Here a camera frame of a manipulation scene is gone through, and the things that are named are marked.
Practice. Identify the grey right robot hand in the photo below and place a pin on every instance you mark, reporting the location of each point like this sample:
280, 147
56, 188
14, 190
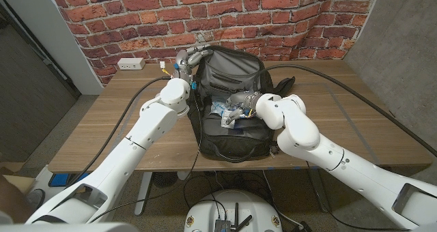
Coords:
243, 100

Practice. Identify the black backpack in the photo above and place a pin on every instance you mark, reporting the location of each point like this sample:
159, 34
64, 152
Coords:
232, 143

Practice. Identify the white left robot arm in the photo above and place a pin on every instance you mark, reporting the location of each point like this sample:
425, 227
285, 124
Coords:
136, 143

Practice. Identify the white power outlet box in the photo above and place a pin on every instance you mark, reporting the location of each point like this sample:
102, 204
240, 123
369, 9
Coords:
131, 63

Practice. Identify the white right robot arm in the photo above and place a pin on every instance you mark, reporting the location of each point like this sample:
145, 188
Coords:
307, 136

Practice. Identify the red brick printed backdrop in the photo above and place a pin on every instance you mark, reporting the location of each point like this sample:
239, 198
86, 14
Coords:
273, 20

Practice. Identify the blue item on floor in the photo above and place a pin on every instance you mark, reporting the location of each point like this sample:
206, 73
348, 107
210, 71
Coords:
59, 179

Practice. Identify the black antenna device on torso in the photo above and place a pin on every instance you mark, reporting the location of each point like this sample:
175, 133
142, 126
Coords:
223, 225

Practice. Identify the blue white baby wipes package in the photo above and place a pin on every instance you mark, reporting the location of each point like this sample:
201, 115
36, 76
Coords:
218, 107

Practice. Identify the cardboard box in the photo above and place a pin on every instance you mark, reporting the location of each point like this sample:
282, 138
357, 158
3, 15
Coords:
18, 181

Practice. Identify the white table leg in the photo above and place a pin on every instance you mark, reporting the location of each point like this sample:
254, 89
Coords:
143, 194

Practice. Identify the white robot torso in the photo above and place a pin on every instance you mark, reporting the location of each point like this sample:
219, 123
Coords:
205, 213

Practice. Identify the white packet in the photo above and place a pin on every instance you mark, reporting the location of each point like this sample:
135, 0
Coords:
226, 121

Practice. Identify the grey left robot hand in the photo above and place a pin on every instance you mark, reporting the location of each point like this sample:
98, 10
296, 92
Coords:
184, 59

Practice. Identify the grey table leg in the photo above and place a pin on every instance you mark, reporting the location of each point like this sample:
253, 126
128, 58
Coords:
320, 194

